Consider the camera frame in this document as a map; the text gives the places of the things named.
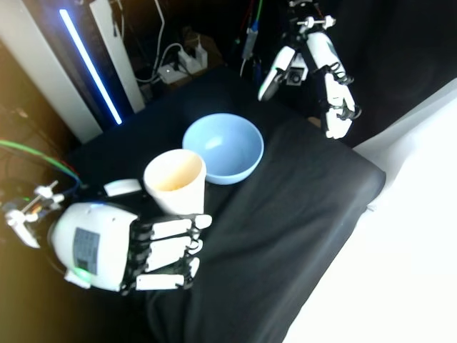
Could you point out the white column with blue light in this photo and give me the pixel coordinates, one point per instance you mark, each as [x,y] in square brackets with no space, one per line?
[28,46]

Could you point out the white power strip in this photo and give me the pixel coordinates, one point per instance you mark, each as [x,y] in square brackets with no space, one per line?
[171,73]

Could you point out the black backdrop curtain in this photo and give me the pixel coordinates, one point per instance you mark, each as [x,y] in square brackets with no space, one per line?
[403,43]

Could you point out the white sheet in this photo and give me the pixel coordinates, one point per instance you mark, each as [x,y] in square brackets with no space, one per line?
[392,250]

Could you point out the black table cloth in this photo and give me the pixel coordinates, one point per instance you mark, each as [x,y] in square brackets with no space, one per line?
[285,232]

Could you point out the white paper cup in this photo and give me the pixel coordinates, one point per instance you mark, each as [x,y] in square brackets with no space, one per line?
[185,200]

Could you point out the light blue bowl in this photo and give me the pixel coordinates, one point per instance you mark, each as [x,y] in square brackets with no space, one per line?
[232,143]

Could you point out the hanging white connector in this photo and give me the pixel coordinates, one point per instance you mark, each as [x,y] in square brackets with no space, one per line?
[250,43]

